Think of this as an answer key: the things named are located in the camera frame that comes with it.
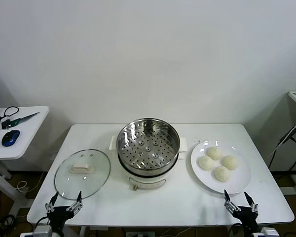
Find stainless steel steamer basket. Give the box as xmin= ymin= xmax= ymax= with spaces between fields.
xmin=116 ymin=118 xmax=181 ymax=171

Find white coiled floor cable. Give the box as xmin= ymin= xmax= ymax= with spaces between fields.
xmin=16 ymin=180 xmax=30 ymax=193

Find white table leg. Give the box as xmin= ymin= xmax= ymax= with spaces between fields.
xmin=77 ymin=226 xmax=92 ymax=237

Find blue computer mouse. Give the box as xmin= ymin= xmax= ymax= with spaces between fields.
xmin=1 ymin=129 xmax=21 ymax=147

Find glass pot lid white handle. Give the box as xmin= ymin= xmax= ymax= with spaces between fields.
xmin=54 ymin=148 xmax=111 ymax=200

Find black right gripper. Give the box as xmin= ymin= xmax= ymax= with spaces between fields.
xmin=223 ymin=189 xmax=259 ymax=234

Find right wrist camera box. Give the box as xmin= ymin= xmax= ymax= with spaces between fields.
xmin=260 ymin=227 xmax=279 ymax=237

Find white round plate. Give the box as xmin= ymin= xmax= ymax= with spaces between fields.
xmin=190 ymin=140 xmax=252 ymax=195

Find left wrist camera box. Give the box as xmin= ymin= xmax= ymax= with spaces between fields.
xmin=33 ymin=226 xmax=52 ymax=237

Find white side table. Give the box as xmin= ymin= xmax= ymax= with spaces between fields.
xmin=0 ymin=105 xmax=50 ymax=207

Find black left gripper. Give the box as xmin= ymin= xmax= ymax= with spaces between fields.
xmin=45 ymin=190 xmax=84 ymax=233

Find black cable loop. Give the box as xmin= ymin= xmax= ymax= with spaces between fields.
xmin=0 ymin=106 xmax=20 ymax=122

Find white steamed baozi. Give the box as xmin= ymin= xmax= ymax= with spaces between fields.
xmin=206 ymin=147 xmax=223 ymax=161
xmin=221 ymin=155 xmax=239 ymax=171
xmin=213 ymin=165 xmax=232 ymax=183
xmin=196 ymin=156 xmax=215 ymax=171

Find black connector block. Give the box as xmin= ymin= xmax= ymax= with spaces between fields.
xmin=0 ymin=118 xmax=12 ymax=130

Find black power adapter cable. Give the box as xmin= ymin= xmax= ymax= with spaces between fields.
xmin=268 ymin=122 xmax=296 ymax=171

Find green handled saw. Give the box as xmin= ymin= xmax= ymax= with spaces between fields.
xmin=8 ymin=112 xmax=40 ymax=127

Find white electric cooking pot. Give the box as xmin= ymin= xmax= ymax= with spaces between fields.
xmin=109 ymin=135 xmax=188 ymax=191

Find black floor cables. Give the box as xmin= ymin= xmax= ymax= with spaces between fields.
xmin=0 ymin=214 xmax=17 ymax=233

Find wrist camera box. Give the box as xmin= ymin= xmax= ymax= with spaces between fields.
xmin=33 ymin=226 xmax=52 ymax=237
xmin=260 ymin=227 xmax=279 ymax=237

